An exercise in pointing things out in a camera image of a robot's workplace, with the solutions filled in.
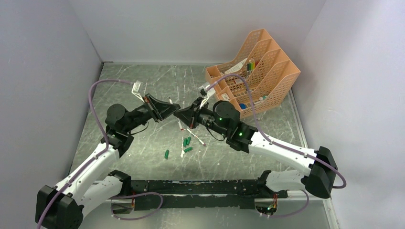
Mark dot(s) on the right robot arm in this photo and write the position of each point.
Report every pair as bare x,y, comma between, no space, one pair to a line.
312,170

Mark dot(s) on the orange plastic desk organizer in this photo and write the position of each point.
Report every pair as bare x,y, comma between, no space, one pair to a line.
273,76

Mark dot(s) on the white paper booklet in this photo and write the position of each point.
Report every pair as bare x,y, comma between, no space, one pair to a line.
236,67

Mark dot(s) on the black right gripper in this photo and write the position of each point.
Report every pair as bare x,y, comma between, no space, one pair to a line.
189,115

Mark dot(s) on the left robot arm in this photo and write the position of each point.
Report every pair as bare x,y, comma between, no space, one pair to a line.
66,204

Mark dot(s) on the pack of coloured markers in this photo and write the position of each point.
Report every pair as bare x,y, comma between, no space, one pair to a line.
249,68

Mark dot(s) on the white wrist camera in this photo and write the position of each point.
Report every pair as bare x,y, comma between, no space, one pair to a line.
207,91
136,89

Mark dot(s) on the blue round object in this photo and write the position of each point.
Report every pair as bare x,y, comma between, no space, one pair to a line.
242,106

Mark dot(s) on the white green glue stick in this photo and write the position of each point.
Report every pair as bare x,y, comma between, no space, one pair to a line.
263,98

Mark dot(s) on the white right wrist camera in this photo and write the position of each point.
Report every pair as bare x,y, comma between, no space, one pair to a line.
207,91

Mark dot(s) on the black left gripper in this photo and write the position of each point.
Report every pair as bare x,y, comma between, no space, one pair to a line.
161,109

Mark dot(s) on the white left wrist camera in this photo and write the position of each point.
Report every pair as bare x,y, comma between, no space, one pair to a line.
136,89

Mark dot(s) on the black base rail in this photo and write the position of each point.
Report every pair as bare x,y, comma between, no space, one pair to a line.
241,193

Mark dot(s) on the white staples box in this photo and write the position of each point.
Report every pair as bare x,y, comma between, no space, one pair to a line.
225,97

